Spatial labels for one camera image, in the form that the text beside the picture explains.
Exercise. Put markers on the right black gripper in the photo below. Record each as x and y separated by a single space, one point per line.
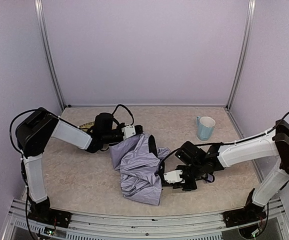
175 184

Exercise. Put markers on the lilac folding umbrella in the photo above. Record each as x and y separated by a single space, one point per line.
141 166

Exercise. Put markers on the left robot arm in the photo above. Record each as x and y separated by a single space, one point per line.
43 138

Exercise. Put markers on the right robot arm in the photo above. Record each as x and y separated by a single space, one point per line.
198 164

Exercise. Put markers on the light blue ceramic mug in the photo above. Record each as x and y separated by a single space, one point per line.
205 127

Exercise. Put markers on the woven bamboo tray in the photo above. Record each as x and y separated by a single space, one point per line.
86 126

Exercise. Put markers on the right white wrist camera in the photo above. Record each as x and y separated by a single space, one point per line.
174 177

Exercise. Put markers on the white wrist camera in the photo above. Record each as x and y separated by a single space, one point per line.
174 177
132 130

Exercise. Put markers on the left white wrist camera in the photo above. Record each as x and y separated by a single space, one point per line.
132 130

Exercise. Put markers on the front aluminium rail base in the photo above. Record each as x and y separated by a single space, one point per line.
91 226

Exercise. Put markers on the right aluminium frame post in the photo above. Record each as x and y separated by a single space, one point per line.
243 53

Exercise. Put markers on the aluminium frame post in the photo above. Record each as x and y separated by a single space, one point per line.
48 54
243 53

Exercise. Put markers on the left aluminium frame post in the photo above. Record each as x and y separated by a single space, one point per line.
48 54

